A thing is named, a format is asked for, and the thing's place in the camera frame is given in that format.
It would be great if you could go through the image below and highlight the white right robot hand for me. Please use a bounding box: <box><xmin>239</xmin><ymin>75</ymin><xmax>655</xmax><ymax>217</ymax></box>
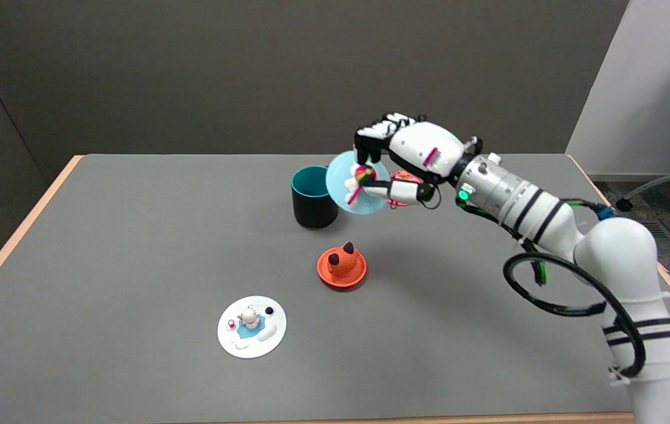
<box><xmin>354</xmin><ymin>112</ymin><xmax>481</xmax><ymax>210</ymax></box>

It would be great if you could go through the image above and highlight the light blue lid with lollipop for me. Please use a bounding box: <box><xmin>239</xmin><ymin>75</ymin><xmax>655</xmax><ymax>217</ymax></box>
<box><xmin>326</xmin><ymin>151</ymin><xmax>392</xmax><ymax>216</ymax></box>

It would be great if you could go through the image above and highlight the pink cup lid with figures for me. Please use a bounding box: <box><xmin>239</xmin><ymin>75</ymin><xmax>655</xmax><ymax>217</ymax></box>
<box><xmin>387</xmin><ymin>170</ymin><xmax>425</xmax><ymax>207</ymax></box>

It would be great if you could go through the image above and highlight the orange cup lid with fox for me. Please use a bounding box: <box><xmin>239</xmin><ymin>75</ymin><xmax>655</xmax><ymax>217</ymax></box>
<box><xmin>317</xmin><ymin>241</ymin><xmax>367</xmax><ymax>289</ymax></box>

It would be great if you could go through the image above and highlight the white cup lid with cat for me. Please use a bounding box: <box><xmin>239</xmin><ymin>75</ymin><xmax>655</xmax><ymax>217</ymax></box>
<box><xmin>217</xmin><ymin>296</ymin><xmax>287</xmax><ymax>359</ymax></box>

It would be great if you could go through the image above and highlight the black mug teal inside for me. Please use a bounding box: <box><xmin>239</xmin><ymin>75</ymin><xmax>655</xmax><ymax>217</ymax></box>
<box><xmin>291</xmin><ymin>165</ymin><xmax>340</xmax><ymax>230</ymax></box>

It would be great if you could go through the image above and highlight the office chair base with castors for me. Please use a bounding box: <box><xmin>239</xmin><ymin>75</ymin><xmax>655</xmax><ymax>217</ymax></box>
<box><xmin>616</xmin><ymin>131</ymin><xmax>670</xmax><ymax>213</ymax></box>

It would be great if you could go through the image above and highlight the black looping robot cable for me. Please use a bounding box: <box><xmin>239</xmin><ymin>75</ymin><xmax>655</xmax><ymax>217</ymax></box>
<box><xmin>503</xmin><ymin>252</ymin><xmax>647</xmax><ymax>379</ymax></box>

